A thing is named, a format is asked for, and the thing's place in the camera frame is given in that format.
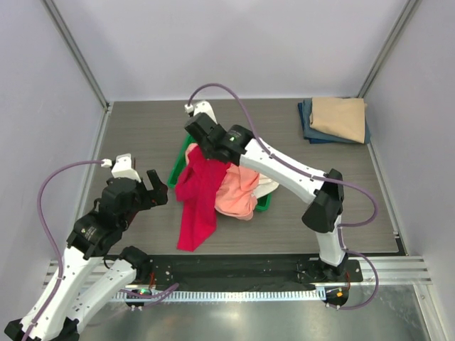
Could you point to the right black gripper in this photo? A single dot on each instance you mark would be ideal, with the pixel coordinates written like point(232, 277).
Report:
point(205, 154)

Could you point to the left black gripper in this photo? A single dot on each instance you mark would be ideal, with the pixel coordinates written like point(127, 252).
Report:
point(157, 196)

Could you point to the magenta t shirt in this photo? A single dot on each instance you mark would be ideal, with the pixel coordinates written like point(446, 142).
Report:
point(195, 206)

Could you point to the green plastic bin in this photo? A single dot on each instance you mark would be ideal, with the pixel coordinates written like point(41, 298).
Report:
point(263, 203)

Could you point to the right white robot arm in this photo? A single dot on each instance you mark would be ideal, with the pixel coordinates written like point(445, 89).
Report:
point(322, 192)

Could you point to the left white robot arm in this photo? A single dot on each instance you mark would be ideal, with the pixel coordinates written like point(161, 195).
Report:
point(64, 310)

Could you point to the salmon pink t shirt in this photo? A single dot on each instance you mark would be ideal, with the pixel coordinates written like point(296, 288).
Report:
point(235, 196)

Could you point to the white t shirt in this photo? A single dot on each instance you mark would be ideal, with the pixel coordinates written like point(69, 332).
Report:
point(265, 186)

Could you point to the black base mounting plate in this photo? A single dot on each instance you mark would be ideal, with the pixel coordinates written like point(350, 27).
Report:
point(247, 272)

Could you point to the folded blue t shirt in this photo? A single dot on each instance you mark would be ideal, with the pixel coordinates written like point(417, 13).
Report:
point(316, 136)

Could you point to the folded beige t shirt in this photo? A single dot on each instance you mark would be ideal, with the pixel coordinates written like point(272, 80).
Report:
point(341, 117)

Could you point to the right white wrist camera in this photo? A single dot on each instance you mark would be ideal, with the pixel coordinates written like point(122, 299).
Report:
point(200, 107)

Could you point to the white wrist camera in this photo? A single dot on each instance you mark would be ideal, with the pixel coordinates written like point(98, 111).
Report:
point(122, 167)
point(200, 107)

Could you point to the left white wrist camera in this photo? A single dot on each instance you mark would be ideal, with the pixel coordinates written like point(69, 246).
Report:
point(122, 167)

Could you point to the white slotted cable duct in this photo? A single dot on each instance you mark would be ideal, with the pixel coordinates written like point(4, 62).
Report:
point(210, 297)

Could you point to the left aluminium frame post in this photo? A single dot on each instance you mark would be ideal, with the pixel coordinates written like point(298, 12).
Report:
point(61, 26)

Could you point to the aluminium frame post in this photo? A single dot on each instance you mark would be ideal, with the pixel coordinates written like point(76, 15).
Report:
point(398, 28)
point(61, 26)

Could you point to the right aluminium frame post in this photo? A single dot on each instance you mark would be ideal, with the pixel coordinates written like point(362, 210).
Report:
point(398, 28)

